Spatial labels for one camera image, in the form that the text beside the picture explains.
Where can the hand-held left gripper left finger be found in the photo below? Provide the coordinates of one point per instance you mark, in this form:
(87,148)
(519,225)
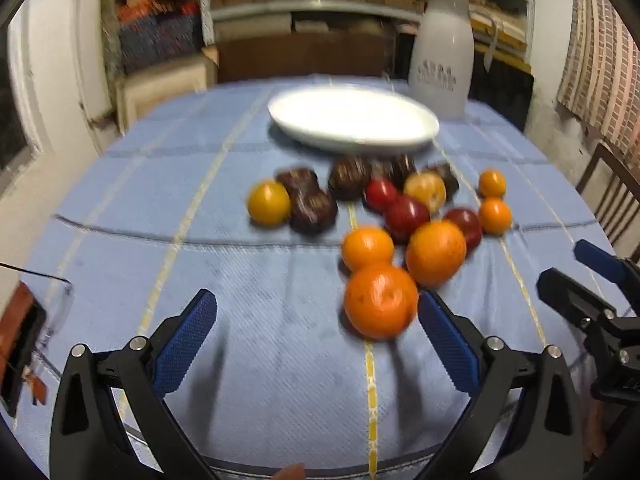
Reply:
(187,332)

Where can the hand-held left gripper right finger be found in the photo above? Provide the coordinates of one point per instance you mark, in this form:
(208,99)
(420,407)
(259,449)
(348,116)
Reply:
(447,340)

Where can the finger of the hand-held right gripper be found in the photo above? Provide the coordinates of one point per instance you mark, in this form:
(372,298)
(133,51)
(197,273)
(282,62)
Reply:
(570,290)
(600,260)

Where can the large orange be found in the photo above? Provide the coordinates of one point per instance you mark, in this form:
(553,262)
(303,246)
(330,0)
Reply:
(436,253)
(367,248)
(381,301)

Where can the small orange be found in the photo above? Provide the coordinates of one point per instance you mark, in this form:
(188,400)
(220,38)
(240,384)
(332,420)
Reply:
(492,183)
(495,215)

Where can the yellow red apple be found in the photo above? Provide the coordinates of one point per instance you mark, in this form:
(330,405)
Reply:
(425,191)

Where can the yellow round citrus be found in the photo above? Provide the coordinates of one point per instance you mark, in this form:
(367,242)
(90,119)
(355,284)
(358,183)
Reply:
(269,203)

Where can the white oval plate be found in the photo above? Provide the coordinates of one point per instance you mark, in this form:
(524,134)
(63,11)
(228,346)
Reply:
(352,117)

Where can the person's right hand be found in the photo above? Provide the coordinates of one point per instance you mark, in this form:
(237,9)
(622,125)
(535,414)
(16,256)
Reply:
(596,427)

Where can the wooden chair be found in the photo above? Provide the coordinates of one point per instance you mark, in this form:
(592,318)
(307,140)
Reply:
(612,195)

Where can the blue checked tablecloth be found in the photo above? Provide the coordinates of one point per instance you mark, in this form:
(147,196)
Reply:
(225,260)

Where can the clear plastic stand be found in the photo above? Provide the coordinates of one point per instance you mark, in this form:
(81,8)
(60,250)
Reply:
(56,310)

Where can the small red plum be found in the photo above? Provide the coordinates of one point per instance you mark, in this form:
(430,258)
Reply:
(380,194)

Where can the black phone brown case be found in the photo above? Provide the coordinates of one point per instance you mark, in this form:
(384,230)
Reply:
(17,345)

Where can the black panel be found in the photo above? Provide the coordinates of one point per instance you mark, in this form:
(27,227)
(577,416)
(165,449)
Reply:
(502,95)

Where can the brick patterned curtain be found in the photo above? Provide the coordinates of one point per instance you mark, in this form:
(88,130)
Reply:
(600,50)

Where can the beige wooden cabinet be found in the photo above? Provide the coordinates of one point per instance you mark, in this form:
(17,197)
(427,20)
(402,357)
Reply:
(160,90)

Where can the white jug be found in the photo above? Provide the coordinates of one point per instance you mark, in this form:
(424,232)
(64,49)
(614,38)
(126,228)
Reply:
(440,52)

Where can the blue red woven rug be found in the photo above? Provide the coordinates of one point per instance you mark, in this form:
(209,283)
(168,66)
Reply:
(157,35)

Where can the brown wooden board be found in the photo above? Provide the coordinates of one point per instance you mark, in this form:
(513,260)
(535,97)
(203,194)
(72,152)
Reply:
(305,57)

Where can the white shelf unit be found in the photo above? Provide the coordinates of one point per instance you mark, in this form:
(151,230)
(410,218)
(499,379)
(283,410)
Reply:
(350,6)

